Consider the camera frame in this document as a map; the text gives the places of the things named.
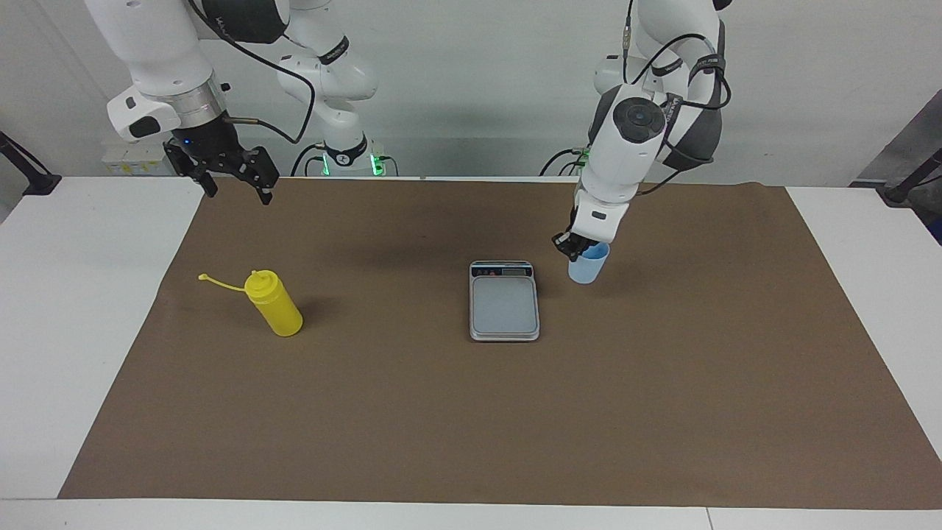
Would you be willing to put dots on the black stand leg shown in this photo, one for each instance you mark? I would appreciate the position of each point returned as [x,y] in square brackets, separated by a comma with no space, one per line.
[33,177]
[912,180]

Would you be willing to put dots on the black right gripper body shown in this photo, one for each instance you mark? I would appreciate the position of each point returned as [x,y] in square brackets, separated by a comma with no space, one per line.
[210,151]

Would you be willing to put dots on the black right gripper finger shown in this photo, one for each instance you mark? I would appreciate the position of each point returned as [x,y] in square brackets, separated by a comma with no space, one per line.
[206,184]
[263,173]

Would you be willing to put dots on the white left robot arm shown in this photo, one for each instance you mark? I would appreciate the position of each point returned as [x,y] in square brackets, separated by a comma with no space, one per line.
[633,154]

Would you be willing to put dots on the yellow squeeze bottle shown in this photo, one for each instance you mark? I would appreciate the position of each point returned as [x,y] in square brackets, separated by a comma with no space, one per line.
[276,309]

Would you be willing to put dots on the brown table mat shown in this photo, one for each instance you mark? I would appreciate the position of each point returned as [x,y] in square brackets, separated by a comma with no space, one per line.
[441,412]

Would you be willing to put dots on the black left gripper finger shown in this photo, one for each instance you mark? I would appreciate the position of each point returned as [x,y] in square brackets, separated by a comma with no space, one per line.
[575,255]

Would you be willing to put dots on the white wall socket box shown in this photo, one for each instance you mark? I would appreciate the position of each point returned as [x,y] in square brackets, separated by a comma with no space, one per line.
[125,158]

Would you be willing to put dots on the dark grey panel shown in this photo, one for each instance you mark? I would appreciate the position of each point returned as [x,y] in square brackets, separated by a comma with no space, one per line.
[916,136]

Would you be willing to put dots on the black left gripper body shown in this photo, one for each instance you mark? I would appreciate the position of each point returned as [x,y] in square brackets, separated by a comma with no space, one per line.
[578,240]

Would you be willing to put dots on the silver digital kitchen scale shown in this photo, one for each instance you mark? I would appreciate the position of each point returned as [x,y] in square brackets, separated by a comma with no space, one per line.
[504,305]

